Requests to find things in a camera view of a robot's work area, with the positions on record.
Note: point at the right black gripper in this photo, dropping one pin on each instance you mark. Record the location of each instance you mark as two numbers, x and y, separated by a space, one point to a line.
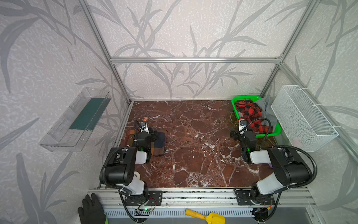
239 134

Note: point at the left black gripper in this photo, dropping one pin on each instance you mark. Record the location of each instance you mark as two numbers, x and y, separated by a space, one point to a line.
141 134

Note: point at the red black plaid shirt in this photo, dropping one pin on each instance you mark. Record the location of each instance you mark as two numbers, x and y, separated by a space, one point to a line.
249 111

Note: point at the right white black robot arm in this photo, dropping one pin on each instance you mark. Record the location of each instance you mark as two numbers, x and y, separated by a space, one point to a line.
292 168

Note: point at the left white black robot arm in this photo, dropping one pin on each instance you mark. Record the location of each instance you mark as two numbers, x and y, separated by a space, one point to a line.
118 171

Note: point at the grey long sleeve shirt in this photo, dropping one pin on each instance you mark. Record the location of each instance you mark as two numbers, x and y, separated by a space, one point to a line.
267 112

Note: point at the folded brown plaid shirt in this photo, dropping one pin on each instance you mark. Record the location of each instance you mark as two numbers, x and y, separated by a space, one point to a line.
158 148

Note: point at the white tape roll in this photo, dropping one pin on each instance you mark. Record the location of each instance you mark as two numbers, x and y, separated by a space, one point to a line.
137 175

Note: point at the yellow toy shovel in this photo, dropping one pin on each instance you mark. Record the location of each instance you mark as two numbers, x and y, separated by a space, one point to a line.
212 218

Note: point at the black glove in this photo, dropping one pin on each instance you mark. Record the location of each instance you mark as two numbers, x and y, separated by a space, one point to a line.
92 211

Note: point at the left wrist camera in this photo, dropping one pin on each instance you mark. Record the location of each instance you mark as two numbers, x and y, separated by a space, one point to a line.
144 127

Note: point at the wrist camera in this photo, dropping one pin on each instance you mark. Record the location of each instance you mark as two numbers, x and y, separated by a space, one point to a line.
242 125
144 127

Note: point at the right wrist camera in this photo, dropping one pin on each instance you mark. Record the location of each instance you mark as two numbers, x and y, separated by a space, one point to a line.
242 125

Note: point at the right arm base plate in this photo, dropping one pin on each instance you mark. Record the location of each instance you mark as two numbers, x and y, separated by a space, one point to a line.
248 197

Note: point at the white wire mesh basket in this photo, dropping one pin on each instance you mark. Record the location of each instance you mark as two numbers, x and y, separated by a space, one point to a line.
305 126

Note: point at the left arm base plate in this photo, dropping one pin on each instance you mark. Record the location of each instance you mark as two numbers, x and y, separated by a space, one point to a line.
152 198

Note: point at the aluminium front rail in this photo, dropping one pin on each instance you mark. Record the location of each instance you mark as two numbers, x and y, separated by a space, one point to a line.
224 197

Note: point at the clear plastic wall tray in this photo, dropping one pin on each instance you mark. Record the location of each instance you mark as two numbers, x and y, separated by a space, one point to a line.
73 129

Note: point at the aluminium frame crossbar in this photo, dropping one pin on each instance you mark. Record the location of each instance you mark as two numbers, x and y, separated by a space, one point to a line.
118 60

